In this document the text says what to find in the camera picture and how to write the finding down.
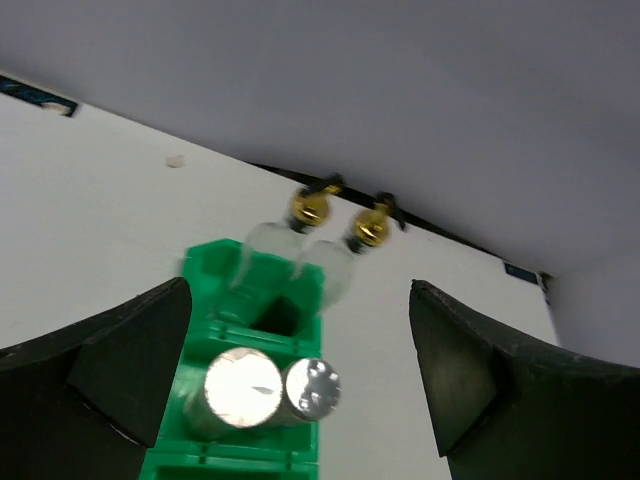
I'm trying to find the white powder jar silver lid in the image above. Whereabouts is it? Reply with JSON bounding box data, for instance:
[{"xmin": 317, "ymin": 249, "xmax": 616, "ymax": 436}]
[{"xmin": 183, "ymin": 347, "xmax": 283, "ymax": 441}]

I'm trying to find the table logo sticker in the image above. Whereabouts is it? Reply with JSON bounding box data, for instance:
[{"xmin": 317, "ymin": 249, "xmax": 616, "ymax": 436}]
[
  {"xmin": 0, "ymin": 75, "xmax": 79, "ymax": 118},
  {"xmin": 503, "ymin": 262, "xmax": 540, "ymax": 286}
]

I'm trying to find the green plastic divided bin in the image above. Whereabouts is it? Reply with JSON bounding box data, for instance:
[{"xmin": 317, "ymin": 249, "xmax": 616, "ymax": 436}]
[{"xmin": 140, "ymin": 239, "xmax": 322, "ymax": 479}]

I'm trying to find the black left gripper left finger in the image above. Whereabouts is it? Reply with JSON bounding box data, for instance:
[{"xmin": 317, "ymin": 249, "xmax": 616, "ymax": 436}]
[{"xmin": 1, "ymin": 277, "xmax": 192, "ymax": 479}]

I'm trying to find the glass bottle with dark residue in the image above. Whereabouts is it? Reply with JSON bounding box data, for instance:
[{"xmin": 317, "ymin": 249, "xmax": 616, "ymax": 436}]
[{"xmin": 249, "ymin": 192, "xmax": 409, "ymax": 336}]

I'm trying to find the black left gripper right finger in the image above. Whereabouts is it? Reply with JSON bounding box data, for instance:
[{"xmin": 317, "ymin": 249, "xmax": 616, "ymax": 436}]
[{"xmin": 409, "ymin": 280, "xmax": 639, "ymax": 479}]

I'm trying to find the right table logo sticker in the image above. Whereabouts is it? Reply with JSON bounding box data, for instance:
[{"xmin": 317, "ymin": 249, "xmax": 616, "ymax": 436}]
[{"xmin": 503, "ymin": 262, "xmax": 540, "ymax": 286}]

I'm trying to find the clear glass oil bottle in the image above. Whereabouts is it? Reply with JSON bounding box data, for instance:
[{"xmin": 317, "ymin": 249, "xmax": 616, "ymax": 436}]
[{"xmin": 227, "ymin": 172, "xmax": 346, "ymax": 321}]

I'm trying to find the left table logo sticker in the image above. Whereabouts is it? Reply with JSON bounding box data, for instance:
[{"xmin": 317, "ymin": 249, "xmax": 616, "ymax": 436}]
[{"xmin": 0, "ymin": 75, "xmax": 79, "ymax": 118}]

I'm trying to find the blue label salt jar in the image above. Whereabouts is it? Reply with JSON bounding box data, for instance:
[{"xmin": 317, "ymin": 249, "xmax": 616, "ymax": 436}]
[{"xmin": 272, "ymin": 357, "xmax": 342, "ymax": 426}]

